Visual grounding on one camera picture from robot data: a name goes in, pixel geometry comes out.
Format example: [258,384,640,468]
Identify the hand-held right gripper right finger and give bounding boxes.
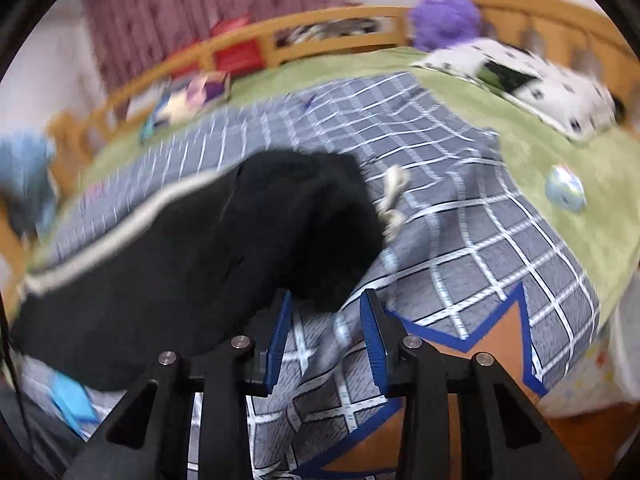
[360,289,583,480]

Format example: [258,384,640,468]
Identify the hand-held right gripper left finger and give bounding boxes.
[62,290,293,480]

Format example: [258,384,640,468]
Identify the black pants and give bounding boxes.
[10,150,408,393]

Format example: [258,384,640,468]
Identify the grey checked blanket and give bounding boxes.
[20,72,601,480]

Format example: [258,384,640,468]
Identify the dotted white mattress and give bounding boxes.
[565,300,640,418]

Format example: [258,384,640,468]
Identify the small pale blue ball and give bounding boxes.
[544,164,587,213]

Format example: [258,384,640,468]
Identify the green bed sheet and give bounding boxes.
[30,47,640,326]

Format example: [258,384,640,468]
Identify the colourful geometric pillow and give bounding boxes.
[140,71,231,133]

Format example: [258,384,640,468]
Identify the light blue fleece blanket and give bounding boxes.
[0,130,58,241]

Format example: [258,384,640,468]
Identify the white spotted pillow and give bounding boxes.
[412,37,618,141]

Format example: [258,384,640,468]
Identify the purple plush toy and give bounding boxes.
[407,0,483,53]

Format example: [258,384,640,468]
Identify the dark red patterned curtain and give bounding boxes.
[82,0,331,91]

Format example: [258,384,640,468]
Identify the wooden bed frame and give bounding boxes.
[0,0,640,286]

